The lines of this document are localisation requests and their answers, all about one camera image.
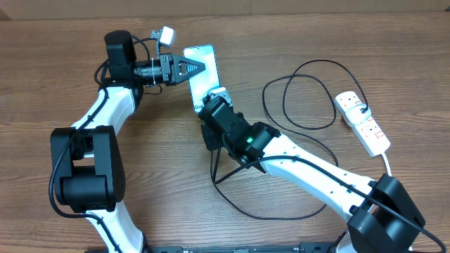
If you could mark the Samsung Galaxy smartphone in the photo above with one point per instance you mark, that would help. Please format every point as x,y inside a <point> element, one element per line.
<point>208,79</point>

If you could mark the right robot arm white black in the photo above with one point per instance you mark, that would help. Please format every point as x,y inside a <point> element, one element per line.
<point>380,215</point>

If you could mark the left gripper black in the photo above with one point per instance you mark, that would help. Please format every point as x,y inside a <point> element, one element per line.
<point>169,79</point>

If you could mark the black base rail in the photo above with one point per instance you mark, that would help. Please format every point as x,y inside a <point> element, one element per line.
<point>304,247</point>

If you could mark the white charger plug adapter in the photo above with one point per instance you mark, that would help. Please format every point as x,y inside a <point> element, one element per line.
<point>357,114</point>

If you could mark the white power strip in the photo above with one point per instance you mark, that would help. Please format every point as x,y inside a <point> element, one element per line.
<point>369,133</point>

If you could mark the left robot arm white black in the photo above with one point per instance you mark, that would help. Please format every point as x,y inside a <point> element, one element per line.
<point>87,179</point>

